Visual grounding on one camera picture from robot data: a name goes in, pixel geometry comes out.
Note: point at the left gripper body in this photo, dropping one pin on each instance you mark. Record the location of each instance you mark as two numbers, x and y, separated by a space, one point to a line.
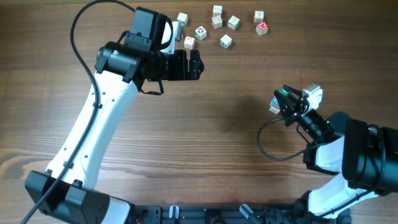
176 66

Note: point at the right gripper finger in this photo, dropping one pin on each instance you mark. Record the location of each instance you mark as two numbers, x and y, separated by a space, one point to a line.
292 90
285 104

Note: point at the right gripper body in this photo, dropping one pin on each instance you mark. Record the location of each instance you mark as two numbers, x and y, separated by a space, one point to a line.
299 111

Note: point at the red-edged plain wooden block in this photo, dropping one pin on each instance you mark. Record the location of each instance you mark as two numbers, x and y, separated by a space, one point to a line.
274 110

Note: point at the blue X wooden block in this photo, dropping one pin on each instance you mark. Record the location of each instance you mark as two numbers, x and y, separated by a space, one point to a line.
274 102

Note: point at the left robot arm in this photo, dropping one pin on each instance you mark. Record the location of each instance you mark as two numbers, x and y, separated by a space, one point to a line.
146 52

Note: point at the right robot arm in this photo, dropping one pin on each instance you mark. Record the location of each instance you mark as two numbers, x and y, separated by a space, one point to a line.
361 157

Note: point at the plain block beside yellow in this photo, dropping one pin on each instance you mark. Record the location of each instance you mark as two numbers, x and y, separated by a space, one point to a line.
189 43

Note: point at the green picture wooden block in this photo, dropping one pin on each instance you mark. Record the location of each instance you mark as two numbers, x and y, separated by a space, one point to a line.
200 33

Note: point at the green A wooden block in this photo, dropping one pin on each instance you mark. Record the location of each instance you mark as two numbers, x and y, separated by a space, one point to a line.
226 41

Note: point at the red-edged centre block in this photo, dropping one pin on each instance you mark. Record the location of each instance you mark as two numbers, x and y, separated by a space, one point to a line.
216 22

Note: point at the green-edged upper left block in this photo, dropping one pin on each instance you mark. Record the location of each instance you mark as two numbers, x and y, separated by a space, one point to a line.
182 19

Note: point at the green-edged block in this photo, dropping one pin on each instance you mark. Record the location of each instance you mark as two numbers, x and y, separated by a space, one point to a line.
233 22
182 19

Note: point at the green-edged centre right block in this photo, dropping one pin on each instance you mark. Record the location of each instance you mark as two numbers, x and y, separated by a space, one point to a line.
233 22

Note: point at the red M wooden block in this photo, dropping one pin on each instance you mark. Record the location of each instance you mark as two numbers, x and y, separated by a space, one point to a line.
262 28

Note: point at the plain block above M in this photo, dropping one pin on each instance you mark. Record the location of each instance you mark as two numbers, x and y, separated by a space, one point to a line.
258 16

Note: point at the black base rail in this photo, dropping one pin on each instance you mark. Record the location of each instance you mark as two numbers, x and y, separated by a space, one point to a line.
279 214

